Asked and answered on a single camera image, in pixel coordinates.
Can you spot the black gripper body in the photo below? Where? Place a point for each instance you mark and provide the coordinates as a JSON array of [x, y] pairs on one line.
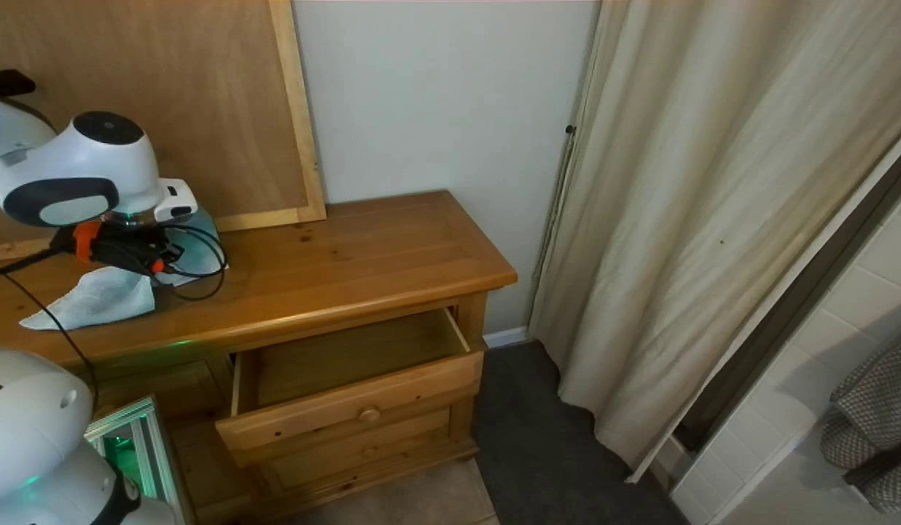
[[138, 253]]

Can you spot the white tissue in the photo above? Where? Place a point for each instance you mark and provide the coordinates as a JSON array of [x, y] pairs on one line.
[[94, 298]]

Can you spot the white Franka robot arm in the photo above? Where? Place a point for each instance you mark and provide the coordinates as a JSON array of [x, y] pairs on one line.
[[89, 165]]

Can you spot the metal robot base stand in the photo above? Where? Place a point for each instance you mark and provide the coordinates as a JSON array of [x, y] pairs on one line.
[[138, 457]]

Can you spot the large plywood board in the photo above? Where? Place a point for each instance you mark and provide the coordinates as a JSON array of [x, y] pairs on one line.
[[197, 107]]

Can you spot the wooden dresser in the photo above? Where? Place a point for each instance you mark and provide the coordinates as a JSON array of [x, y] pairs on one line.
[[372, 253]]

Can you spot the open wooden drawer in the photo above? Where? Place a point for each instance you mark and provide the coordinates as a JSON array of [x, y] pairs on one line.
[[350, 397]]

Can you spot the closed wooden drawer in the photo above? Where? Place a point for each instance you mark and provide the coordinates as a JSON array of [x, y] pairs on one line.
[[372, 449]]

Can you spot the cream curtain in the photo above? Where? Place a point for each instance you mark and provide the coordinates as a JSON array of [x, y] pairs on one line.
[[721, 215]]

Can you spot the grey hanging towel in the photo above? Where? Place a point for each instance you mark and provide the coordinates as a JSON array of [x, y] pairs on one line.
[[881, 428]]

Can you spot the orange black wrist camera mount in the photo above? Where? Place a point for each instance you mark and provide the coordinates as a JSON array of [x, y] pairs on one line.
[[85, 241]]

